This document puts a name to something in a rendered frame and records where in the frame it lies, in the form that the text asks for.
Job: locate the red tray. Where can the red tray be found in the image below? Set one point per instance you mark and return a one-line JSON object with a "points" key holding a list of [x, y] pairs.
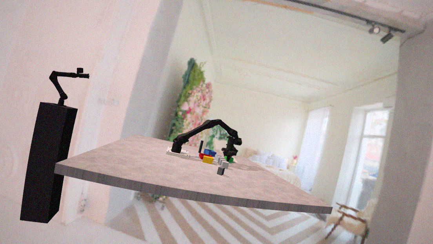
{"points": [[202, 155]]}

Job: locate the yellow block with grey metal pin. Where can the yellow block with grey metal pin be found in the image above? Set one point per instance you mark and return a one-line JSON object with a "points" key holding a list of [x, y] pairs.
{"points": [[207, 159]]}

